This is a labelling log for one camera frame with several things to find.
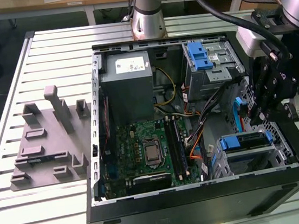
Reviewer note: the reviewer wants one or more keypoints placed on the green motherboard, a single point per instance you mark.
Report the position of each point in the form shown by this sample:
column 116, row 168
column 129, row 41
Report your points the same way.
column 130, row 136

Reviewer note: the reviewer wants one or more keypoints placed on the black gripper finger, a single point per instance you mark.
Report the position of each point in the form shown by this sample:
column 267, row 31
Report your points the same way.
column 262, row 87
column 275, row 114

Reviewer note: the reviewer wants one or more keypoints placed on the metal optical drive cage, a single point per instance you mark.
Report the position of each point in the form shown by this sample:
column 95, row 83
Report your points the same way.
column 198, row 84

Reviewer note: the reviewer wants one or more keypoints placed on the hard disk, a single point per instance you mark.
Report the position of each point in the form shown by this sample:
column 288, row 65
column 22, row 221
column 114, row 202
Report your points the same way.
column 231, row 143

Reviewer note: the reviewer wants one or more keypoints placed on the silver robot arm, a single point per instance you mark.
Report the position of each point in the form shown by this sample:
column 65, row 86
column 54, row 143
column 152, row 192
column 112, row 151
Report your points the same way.
column 146, row 22

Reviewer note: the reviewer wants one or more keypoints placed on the blue drive latch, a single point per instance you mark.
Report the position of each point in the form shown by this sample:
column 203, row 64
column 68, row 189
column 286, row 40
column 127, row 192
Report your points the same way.
column 198, row 56

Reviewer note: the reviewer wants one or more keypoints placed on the grey parts rack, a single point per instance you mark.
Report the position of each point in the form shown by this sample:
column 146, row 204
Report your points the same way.
column 55, row 142

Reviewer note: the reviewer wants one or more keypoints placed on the grey power supply unit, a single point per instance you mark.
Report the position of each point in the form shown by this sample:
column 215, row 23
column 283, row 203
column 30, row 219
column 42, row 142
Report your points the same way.
column 128, row 98

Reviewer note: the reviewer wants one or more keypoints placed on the metal disk bay cage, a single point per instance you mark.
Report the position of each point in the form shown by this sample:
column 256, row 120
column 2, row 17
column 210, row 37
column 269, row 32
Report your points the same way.
column 250, row 153

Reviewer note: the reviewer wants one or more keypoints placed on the black PC case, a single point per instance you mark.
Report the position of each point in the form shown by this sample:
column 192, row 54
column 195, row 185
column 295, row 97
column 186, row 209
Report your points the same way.
column 177, row 204

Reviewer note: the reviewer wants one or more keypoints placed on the silver CPU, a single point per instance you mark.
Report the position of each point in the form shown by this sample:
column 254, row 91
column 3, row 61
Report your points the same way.
column 152, row 152

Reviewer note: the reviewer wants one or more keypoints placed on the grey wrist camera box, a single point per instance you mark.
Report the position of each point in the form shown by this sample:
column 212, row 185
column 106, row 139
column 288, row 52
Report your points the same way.
column 250, row 42

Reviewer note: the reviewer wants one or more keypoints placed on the black graphics card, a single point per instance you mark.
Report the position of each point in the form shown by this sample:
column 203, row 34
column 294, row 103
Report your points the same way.
column 150, row 181

